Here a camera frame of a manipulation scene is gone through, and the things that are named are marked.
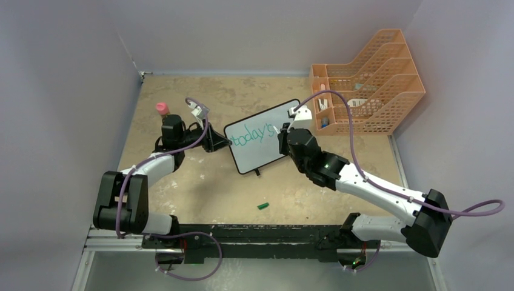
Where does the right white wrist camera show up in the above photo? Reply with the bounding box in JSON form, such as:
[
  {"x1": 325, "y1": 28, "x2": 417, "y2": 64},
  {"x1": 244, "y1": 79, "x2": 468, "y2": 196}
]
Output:
[{"x1": 288, "y1": 105, "x2": 313, "y2": 131}]

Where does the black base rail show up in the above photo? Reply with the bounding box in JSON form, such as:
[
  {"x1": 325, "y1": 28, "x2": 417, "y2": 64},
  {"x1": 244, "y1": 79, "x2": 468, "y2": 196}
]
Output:
[{"x1": 142, "y1": 224, "x2": 379, "y2": 264}]

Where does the white stapler in organizer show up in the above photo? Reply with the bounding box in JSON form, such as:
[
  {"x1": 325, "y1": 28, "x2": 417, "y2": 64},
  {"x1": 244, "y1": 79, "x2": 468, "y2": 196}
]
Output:
[{"x1": 318, "y1": 99, "x2": 328, "y2": 112}]

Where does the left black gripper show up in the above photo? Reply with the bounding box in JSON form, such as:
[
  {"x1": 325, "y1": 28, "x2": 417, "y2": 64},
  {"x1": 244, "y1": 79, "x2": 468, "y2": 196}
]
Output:
[{"x1": 178, "y1": 119, "x2": 231, "y2": 153}]

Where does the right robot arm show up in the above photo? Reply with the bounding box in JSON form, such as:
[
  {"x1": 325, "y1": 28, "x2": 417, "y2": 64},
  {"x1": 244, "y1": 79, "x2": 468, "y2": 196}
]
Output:
[{"x1": 277, "y1": 123, "x2": 453, "y2": 258}]

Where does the blue capped small bottle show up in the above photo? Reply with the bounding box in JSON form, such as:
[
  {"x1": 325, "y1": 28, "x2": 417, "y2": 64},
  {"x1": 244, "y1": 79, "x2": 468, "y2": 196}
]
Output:
[{"x1": 321, "y1": 117, "x2": 330, "y2": 129}]

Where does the aluminium frame rail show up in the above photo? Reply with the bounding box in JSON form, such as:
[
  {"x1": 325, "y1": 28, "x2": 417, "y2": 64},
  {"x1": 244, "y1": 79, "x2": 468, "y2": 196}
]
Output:
[{"x1": 72, "y1": 225, "x2": 446, "y2": 290}]

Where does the white whiteboard with black frame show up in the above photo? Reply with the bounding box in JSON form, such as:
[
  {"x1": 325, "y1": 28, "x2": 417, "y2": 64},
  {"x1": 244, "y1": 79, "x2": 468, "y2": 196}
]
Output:
[{"x1": 223, "y1": 99, "x2": 300, "y2": 175}]

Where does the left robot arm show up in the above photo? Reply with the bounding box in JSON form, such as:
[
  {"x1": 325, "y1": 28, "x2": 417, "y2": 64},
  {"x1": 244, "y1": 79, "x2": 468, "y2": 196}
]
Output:
[{"x1": 93, "y1": 115, "x2": 231, "y2": 248}]

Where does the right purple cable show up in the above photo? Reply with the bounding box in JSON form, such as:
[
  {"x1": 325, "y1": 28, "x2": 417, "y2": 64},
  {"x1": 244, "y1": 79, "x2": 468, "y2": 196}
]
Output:
[{"x1": 292, "y1": 90, "x2": 505, "y2": 274}]

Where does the green marker cap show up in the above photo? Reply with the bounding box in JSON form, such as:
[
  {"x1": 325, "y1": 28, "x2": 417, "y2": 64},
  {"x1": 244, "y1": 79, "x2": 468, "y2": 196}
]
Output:
[{"x1": 257, "y1": 202, "x2": 269, "y2": 210}]

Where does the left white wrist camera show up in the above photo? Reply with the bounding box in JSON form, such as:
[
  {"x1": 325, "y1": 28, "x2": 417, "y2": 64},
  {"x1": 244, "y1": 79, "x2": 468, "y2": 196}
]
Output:
[{"x1": 186, "y1": 101, "x2": 209, "y2": 129}]

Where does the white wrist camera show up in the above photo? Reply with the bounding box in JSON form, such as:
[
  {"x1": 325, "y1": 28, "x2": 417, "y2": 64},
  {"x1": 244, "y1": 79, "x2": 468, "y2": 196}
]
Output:
[
  {"x1": 186, "y1": 101, "x2": 209, "y2": 129},
  {"x1": 288, "y1": 105, "x2": 313, "y2": 131}
]

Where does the pink capped spice bottle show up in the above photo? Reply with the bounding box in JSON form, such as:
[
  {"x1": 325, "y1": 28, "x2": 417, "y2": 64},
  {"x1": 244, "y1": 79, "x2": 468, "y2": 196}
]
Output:
[{"x1": 155, "y1": 102, "x2": 170, "y2": 120}]

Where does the orange plastic file organizer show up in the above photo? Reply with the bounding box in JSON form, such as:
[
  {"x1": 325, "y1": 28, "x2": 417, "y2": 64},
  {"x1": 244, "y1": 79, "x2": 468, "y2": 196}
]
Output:
[{"x1": 309, "y1": 28, "x2": 426, "y2": 135}]

